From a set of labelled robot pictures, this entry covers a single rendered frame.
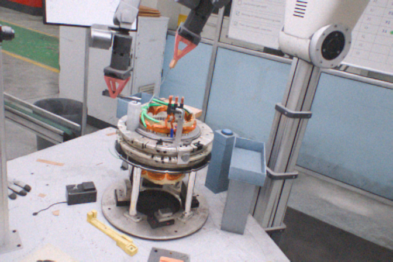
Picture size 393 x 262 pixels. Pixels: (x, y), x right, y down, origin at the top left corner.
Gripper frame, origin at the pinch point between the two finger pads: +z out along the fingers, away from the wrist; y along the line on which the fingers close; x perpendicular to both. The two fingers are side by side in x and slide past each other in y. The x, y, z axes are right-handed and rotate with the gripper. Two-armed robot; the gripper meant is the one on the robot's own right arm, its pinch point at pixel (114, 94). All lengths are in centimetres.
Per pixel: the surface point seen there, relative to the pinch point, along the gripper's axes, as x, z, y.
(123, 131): 7.2, 7.6, 9.5
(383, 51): 142, -22, -187
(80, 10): -51, -12, -82
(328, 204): 143, 108, -170
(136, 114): 10.0, 1.7, 7.7
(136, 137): 12.3, 7.2, 12.0
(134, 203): 15.6, 30.1, 12.5
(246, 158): 47.7, 11.8, -4.5
